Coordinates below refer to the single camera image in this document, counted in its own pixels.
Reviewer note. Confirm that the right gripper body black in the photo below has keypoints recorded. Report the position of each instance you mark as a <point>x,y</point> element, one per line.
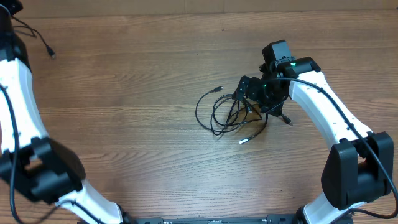
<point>270,98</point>

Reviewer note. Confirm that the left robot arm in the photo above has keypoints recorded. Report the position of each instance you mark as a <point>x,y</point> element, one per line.
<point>32,163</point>

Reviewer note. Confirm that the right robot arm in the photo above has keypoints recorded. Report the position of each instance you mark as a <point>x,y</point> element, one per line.
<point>360,162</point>

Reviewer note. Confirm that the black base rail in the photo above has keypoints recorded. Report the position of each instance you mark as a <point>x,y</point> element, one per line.
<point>214,220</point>

